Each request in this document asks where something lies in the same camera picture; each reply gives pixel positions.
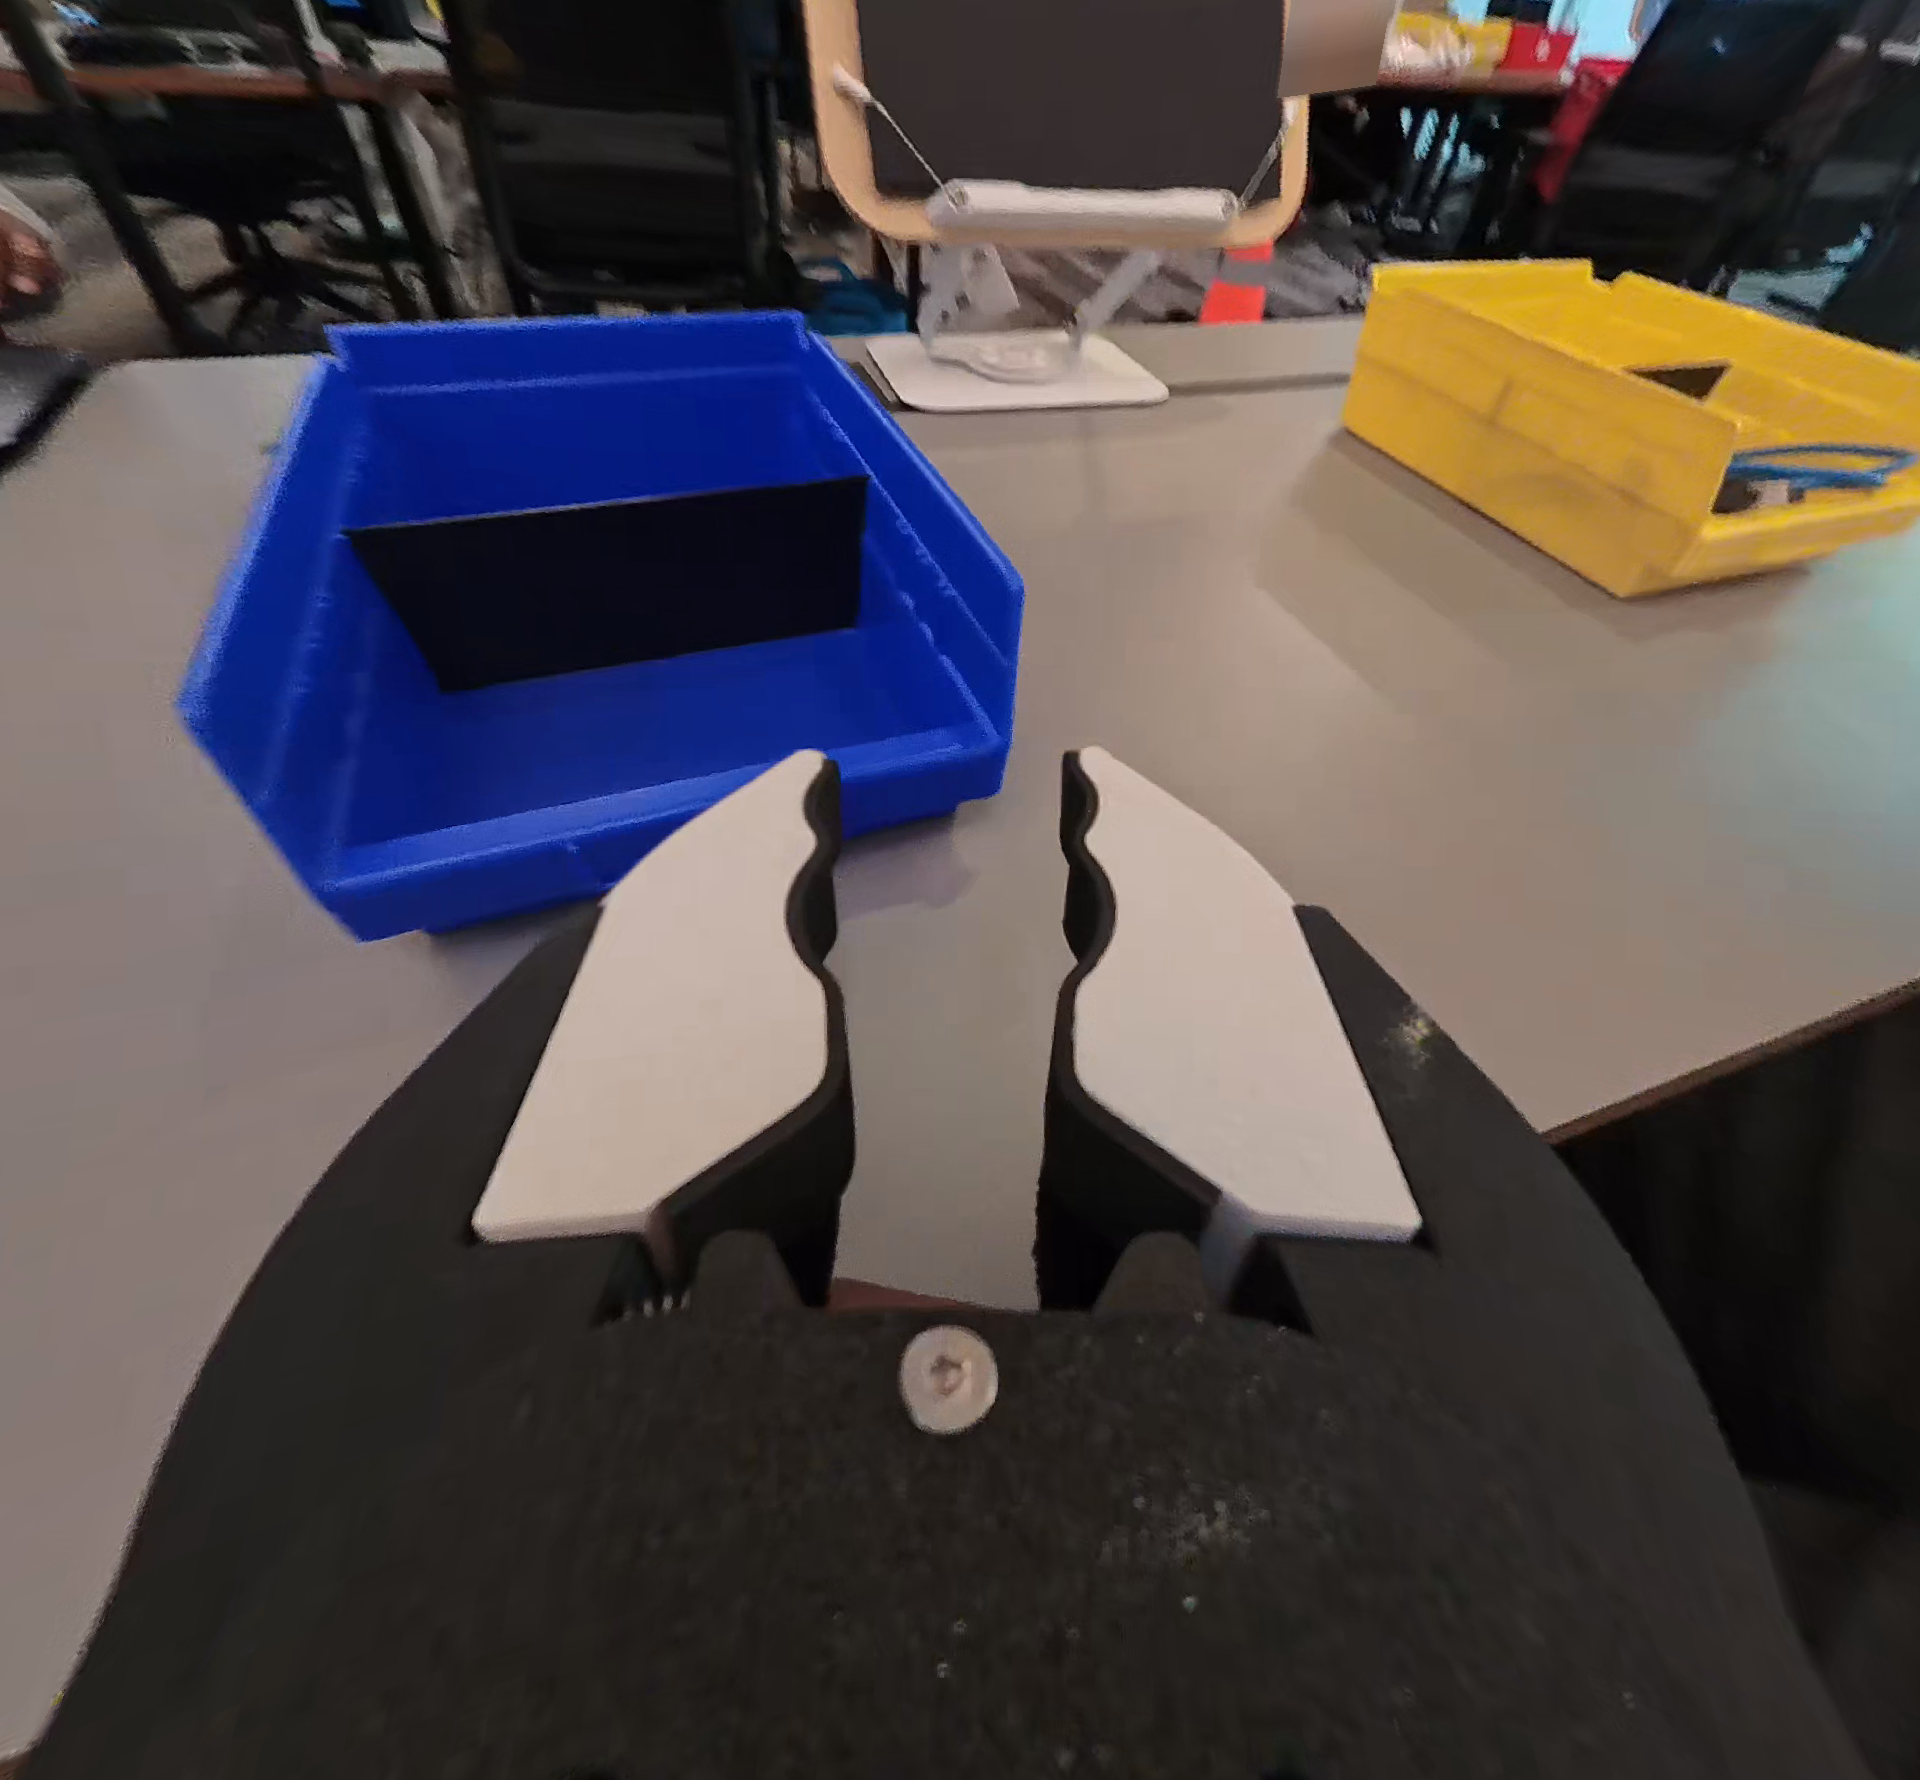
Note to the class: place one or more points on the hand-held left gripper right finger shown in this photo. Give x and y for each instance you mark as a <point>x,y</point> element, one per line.
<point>1231,1047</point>

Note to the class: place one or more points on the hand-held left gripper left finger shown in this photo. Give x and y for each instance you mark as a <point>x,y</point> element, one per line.
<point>677,1047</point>

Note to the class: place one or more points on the blue plastic bin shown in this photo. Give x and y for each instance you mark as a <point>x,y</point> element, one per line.
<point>600,776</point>

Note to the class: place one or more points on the yellow plastic bin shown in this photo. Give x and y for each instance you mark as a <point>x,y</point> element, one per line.
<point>1502,446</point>

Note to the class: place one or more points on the black bin divider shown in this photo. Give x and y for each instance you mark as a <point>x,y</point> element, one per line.
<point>1681,382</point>
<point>630,581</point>

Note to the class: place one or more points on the orange striped traffic cone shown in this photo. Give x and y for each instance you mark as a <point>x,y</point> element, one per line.
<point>1238,289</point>

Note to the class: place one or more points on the blue storage box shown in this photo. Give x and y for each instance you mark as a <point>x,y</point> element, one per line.
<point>863,303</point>

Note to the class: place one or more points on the wooden table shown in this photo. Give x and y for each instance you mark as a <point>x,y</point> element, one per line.
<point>1486,81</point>

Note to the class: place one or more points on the red plastic bin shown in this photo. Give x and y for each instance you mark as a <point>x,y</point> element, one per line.
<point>1539,45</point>

